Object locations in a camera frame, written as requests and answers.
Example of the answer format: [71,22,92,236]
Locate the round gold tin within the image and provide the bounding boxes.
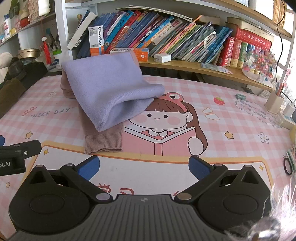
[18,48,41,59]

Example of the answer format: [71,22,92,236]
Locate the black hair tie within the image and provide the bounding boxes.
[283,156,292,176]

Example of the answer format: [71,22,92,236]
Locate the purple and pink sweater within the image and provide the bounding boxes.
[60,51,165,155]

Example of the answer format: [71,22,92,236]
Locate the brown cloth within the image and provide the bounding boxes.
[0,77,26,119]

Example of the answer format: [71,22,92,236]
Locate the woven basket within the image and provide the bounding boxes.
[273,0,287,24]

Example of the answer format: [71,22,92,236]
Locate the colourful bead flower ornament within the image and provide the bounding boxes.
[242,45,277,88]

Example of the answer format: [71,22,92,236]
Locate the white power adapter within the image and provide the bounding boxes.
[154,53,172,63]

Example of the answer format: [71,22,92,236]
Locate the black cable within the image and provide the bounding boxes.
[276,22,296,106]

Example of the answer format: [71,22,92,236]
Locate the white green cup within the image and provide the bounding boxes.
[52,49,62,70]

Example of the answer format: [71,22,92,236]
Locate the cartoon wall sticker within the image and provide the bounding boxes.
[283,64,293,93]

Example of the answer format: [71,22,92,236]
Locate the tall white orange box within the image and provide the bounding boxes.
[88,25,104,57]

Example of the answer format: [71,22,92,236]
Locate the row of colourful books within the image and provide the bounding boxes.
[67,8,273,70]

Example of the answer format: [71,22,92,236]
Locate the thick beige worn book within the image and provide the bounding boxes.
[225,17,275,42]

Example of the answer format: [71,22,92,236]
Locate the wooden bookshelf with white frame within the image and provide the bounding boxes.
[54,0,294,92]

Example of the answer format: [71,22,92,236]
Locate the wooden side shelf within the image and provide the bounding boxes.
[0,0,56,48]

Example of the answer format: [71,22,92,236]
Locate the blue white pamphlet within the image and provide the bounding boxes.
[201,62,233,75]

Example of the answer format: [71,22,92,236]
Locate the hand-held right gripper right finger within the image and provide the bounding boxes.
[174,155,263,204]

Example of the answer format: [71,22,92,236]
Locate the stack of notebooks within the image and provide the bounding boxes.
[285,144,296,168]

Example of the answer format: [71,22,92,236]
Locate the dark leather shoes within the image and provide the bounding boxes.
[4,57,27,81]

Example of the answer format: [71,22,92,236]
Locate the beige pen holder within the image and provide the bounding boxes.
[264,89,285,115]

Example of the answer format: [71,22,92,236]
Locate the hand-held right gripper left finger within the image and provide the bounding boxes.
[29,156,114,204]

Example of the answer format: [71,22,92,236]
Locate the white power strip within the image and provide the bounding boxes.
[276,111,296,130]

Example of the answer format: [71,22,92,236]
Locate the black box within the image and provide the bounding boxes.
[21,61,49,90]

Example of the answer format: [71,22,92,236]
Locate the white charger plug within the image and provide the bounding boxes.
[282,102,296,117]

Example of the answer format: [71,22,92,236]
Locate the pink checked cartoon desk mat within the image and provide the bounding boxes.
[0,74,296,240]

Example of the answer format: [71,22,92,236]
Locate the long white orange box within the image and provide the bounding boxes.
[110,48,150,62]

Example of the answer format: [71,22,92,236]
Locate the white bottle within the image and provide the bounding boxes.
[3,15,12,39]

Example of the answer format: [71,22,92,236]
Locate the red tassel ornament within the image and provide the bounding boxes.
[42,42,52,65]

